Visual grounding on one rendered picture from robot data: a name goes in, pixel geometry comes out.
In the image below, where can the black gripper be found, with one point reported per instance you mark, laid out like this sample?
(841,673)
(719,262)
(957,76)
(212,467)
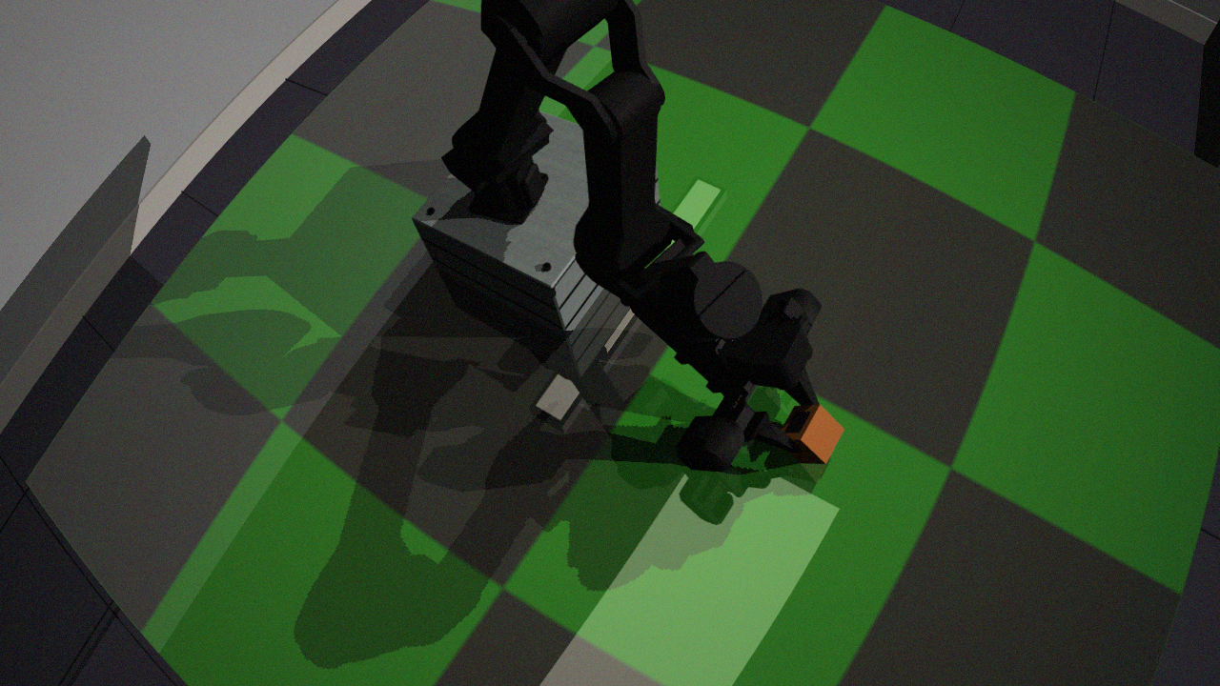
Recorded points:
(711,442)

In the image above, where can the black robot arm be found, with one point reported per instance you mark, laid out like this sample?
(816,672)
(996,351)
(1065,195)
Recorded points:
(680,296)

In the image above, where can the orange-brown block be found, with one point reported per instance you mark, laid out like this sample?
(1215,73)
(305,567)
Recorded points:
(815,431)

